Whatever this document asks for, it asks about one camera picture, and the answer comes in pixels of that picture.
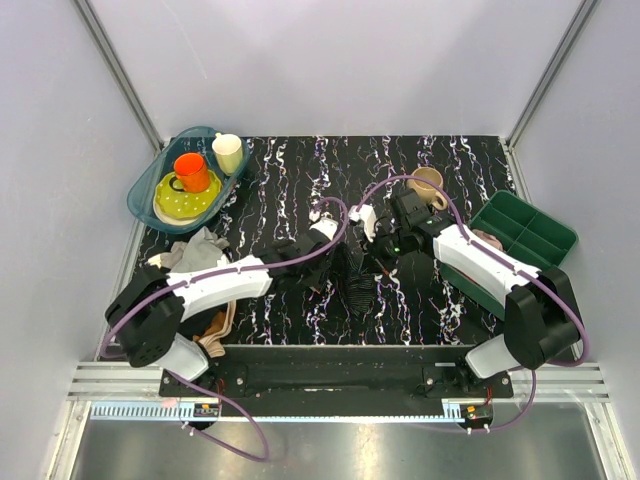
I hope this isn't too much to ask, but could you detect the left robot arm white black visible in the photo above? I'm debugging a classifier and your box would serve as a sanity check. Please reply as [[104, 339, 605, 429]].
[[105, 219, 339, 396]]

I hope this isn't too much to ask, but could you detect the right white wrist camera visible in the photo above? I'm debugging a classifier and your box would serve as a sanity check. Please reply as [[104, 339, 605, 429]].
[[348, 204, 377, 243]]

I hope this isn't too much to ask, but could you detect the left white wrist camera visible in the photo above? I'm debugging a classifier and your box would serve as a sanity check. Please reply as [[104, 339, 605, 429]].
[[309, 212, 339, 240]]

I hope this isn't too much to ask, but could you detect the cream cup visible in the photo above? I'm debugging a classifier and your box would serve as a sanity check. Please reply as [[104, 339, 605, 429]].
[[212, 132, 243, 176]]

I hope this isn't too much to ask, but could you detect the right aluminium corner post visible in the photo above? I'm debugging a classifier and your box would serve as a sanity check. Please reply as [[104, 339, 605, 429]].
[[505, 0, 600, 150]]

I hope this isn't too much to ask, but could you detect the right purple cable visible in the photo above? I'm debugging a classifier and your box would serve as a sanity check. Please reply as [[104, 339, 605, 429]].
[[357, 174, 594, 434]]

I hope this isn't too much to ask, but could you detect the green compartment organizer box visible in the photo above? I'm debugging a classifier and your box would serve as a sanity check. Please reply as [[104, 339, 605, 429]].
[[439, 189, 579, 322]]

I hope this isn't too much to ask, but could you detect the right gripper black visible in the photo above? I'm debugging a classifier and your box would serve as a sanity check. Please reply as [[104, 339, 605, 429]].
[[359, 223, 412, 276]]

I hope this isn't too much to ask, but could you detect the aluminium frame rail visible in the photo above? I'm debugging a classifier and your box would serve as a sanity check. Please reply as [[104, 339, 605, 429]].
[[68, 362, 609, 403]]

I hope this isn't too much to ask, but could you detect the beige ceramic mug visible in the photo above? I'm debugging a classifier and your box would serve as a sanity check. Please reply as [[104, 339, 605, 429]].
[[406, 167, 448, 211]]

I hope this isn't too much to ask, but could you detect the left aluminium corner post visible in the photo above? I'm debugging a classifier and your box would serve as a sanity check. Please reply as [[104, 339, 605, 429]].
[[71, 0, 164, 153]]

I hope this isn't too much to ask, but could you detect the tan beige underwear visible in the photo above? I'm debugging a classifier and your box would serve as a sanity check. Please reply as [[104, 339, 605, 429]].
[[192, 300, 237, 358]]

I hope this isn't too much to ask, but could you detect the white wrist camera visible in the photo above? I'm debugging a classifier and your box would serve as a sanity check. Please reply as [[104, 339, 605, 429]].
[[348, 204, 377, 243], [309, 212, 339, 240]]

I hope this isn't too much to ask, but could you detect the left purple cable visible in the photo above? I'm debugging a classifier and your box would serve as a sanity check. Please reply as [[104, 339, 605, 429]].
[[99, 197, 351, 461]]

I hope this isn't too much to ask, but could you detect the yellow-green dotted plate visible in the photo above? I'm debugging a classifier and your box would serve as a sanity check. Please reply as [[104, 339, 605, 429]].
[[153, 170, 222, 223]]

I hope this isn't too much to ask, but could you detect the orange mug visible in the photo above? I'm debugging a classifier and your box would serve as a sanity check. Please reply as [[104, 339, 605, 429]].
[[169, 153, 211, 193]]

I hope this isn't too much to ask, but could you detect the purple cable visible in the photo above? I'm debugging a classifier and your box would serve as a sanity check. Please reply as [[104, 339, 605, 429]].
[[99, 197, 351, 461], [357, 174, 594, 434]]

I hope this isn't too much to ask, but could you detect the aluminium corner post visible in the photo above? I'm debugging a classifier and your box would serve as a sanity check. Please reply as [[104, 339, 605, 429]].
[[71, 0, 164, 153], [505, 0, 600, 150]]

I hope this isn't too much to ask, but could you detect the black underwear in pile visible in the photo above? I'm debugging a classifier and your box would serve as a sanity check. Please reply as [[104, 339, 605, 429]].
[[178, 308, 220, 340]]

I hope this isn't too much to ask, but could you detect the rolled pink-beige underwear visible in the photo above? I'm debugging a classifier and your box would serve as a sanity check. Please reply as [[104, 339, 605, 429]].
[[472, 229, 504, 252]]

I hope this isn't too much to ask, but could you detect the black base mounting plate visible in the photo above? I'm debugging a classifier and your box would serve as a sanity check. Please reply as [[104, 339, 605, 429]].
[[158, 344, 515, 419]]

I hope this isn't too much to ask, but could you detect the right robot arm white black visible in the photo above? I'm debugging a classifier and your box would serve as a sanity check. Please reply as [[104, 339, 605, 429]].
[[349, 190, 588, 397]]

